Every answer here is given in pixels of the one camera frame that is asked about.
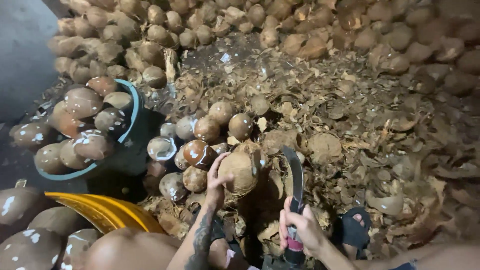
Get person's left hand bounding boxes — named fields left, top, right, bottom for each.
left=205, top=152, right=235, bottom=211

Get person's right hand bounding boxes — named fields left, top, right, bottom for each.
left=279, top=197, right=328, bottom=258

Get curved knife with pink handle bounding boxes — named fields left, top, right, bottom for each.
left=282, top=145, right=306, bottom=265

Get fibrous brown coconut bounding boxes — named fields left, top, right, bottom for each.
left=218, top=151, right=260, bottom=197

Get round fibrous shell piece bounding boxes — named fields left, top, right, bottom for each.
left=307, top=133, right=343, bottom=166

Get curved brown shell piece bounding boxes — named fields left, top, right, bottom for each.
left=365, top=188, right=404, bottom=217

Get heap of peeled brown coconuts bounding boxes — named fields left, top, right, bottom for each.
left=144, top=101, right=255, bottom=203
left=9, top=76, right=134, bottom=176
left=0, top=185, right=103, bottom=270

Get heap of coconut shell scraps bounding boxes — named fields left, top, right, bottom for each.
left=140, top=37, right=480, bottom=265

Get person's blue shorts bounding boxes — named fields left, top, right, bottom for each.
left=389, top=259, right=419, bottom=270

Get person's left leg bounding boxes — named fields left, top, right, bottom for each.
left=83, top=227, right=233, bottom=270

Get teal plastic bucket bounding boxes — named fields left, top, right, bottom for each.
left=35, top=78, right=166, bottom=182

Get yellow plastic basin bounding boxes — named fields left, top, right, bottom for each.
left=44, top=191, right=168, bottom=235

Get heap of husked fibrous coconuts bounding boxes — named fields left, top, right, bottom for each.
left=47, top=0, right=480, bottom=99

